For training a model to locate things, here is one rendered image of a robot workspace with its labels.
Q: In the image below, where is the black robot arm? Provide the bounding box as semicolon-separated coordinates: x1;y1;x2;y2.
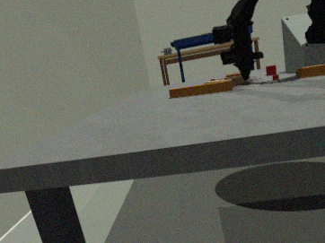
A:
213;0;325;60

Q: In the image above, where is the orange flat bar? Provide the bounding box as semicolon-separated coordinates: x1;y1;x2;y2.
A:
296;64;325;79
169;80;233;98

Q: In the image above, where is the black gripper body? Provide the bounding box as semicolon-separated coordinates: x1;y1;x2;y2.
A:
223;38;264;65

